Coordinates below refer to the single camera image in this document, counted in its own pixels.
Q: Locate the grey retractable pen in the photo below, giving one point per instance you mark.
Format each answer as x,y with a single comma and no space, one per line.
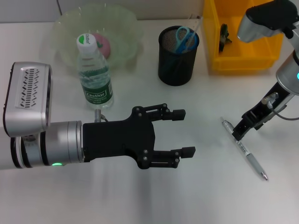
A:
253,163

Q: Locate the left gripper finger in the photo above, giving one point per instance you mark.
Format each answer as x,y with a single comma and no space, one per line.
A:
168,158
163,113

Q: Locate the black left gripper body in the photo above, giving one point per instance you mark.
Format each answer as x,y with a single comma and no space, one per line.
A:
119,142

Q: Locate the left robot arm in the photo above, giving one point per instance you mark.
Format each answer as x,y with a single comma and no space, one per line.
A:
46,147

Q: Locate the translucent green fruit plate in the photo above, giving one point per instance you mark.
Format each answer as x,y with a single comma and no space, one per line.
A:
121,35

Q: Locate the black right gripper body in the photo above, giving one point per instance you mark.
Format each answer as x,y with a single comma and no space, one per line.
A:
264,109

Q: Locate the yellow plastic storage bin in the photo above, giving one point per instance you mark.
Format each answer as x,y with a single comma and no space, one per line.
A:
252,58

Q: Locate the transparent plastic ruler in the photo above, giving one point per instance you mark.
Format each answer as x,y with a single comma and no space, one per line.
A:
196,22

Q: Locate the black mesh cylinder cup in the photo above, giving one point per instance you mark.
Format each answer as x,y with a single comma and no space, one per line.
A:
175,70

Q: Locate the blue scissors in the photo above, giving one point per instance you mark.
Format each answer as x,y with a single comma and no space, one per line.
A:
181,40

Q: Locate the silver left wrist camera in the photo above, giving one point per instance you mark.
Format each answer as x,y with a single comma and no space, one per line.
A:
28,100

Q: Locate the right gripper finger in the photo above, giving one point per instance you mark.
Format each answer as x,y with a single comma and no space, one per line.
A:
243,128

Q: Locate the pink toy peach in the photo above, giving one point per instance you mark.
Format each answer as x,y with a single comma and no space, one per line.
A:
105,47

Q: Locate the green plastic wrapper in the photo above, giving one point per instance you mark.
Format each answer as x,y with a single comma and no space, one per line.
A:
224,37

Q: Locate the clear bottle with green label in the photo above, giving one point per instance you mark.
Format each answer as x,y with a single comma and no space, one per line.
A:
93,77

